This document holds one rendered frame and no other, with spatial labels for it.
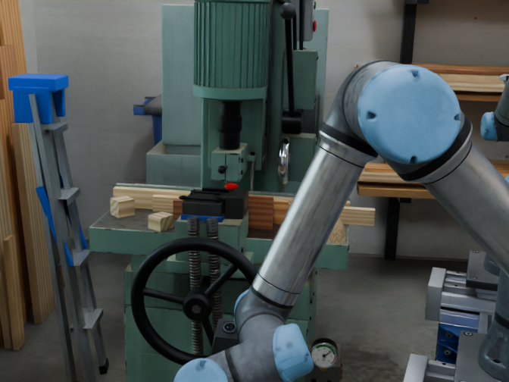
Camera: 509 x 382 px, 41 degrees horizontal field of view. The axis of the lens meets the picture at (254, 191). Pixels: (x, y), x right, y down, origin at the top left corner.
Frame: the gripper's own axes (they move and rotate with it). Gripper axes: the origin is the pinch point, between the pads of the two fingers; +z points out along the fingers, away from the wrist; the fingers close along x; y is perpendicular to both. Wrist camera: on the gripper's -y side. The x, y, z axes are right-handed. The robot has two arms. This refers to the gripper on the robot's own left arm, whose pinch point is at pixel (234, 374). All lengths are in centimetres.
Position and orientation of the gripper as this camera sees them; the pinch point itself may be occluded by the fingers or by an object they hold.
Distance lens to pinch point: 131.1
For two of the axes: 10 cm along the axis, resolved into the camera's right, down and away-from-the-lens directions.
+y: -0.9, 9.6, -2.6
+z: 1.0, 2.7, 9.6
